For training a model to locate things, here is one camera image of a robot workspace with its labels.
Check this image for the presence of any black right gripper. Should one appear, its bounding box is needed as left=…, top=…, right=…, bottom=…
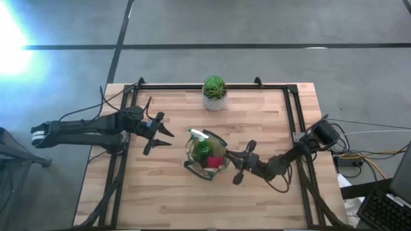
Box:
left=226, top=139, right=268, bottom=186

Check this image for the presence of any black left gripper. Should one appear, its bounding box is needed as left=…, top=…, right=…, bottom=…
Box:
left=136, top=112, right=175, bottom=157

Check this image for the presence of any red and black glove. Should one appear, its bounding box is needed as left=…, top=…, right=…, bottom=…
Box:
left=205, top=155, right=223, bottom=169

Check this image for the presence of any green spray bottle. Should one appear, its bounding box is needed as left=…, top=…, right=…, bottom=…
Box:
left=187, top=128, right=212, bottom=162

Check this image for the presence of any beige green-trimmed gardening bag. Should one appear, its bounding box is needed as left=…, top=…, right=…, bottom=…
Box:
left=183, top=128, right=231, bottom=182

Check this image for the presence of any succulent in white patterned pot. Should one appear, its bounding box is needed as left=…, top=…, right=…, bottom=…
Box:
left=202, top=74, right=229, bottom=112

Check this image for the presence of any black power box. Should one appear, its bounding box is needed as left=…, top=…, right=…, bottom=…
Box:
left=333, top=155, right=356, bottom=168

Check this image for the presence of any white paper sheet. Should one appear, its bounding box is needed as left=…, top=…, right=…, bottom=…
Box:
left=336, top=172, right=366, bottom=226

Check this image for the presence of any black metal stand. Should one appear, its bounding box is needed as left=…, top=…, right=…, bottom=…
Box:
left=0, top=126, right=53, bottom=231

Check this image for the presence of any black laptop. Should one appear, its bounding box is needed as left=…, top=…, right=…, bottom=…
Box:
left=356, top=140, right=411, bottom=231

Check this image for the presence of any black aluminium table frame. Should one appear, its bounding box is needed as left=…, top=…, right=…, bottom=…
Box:
left=76, top=76, right=351, bottom=230

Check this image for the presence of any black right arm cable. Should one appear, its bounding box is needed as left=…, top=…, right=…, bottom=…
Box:
left=264, top=162, right=292, bottom=194

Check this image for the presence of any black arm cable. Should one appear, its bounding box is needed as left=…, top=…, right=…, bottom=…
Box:
left=264, top=162, right=292, bottom=194
left=57, top=82, right=153, bottom=124

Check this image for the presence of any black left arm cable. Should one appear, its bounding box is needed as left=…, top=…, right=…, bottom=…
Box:
left=57, top=82, right=153, bottom=124

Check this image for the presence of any yellow cable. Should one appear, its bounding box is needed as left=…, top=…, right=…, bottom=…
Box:
left=338, top=150, right=409, bottom=180

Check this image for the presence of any white cable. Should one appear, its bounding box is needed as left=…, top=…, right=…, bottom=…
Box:
left=339, top=129, right=411, bottom=138

